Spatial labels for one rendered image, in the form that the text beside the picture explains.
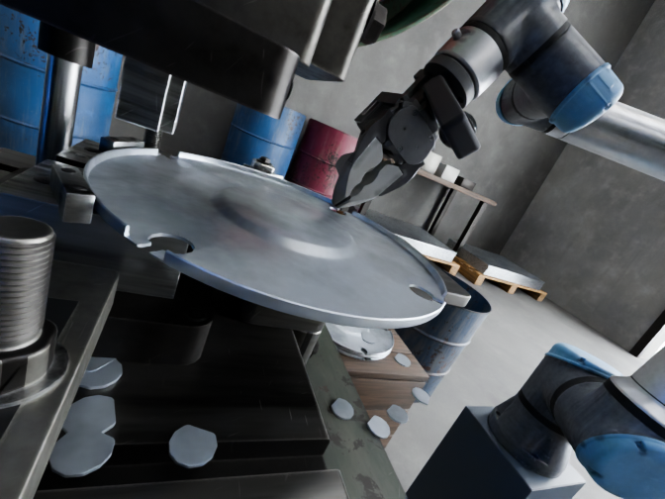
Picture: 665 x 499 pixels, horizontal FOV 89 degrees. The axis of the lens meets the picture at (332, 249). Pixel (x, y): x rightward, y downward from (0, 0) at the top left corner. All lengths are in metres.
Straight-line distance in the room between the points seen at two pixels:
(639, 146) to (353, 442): 0.58
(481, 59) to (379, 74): 3.50
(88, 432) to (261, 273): 0.10
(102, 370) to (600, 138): 0.66
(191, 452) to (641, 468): 0.60
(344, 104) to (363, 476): 3.66
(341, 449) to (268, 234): 0.18
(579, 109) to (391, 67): 3.55
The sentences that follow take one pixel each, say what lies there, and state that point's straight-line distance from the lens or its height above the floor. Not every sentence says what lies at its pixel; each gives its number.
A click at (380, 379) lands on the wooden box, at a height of 0.33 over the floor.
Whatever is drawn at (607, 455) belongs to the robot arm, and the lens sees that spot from 0.66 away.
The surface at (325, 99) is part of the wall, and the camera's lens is 3.74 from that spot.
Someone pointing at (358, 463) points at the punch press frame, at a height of 0.64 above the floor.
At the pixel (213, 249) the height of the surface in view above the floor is 0.78.
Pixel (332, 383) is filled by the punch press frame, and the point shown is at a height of 0.64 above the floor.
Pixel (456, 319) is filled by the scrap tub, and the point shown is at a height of 0.43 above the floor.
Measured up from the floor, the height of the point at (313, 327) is 0.71.
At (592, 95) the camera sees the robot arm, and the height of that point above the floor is 1.01.
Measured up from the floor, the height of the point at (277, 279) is 0.78.
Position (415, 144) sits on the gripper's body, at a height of 0.89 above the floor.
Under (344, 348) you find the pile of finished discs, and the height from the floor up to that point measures 0.37.
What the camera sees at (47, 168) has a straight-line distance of 0.27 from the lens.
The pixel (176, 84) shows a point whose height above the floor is 0.85.
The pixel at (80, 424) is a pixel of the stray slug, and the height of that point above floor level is 0.71.
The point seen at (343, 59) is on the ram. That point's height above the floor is 0.91.
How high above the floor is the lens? 0.87
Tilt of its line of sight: 18 degrees down
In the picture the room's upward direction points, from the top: 24 degrees clockwise
